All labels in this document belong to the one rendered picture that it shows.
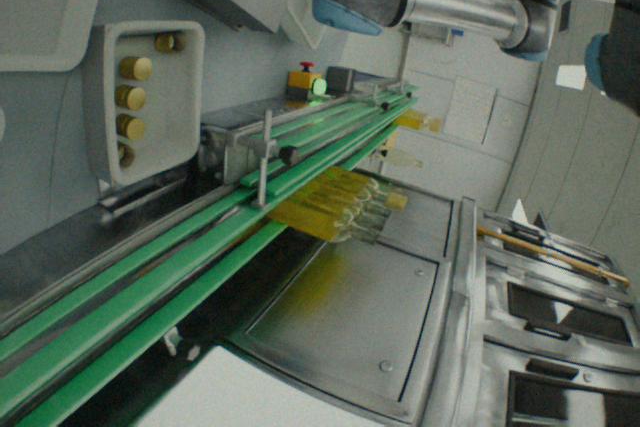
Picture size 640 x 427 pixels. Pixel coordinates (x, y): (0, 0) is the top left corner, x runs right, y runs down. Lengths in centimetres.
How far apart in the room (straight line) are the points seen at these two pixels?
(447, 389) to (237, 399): 33
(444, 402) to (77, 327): 52
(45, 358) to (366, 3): 59
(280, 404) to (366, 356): 17
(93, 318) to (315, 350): 35
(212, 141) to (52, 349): 41
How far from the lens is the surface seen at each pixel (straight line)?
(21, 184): 50
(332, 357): 54
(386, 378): 54
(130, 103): 47
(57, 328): 41
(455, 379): 59
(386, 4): 50
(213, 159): 56
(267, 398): 49
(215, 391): 50
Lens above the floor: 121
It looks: 19 degrees down
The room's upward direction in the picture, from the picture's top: 109 degrees clockwise
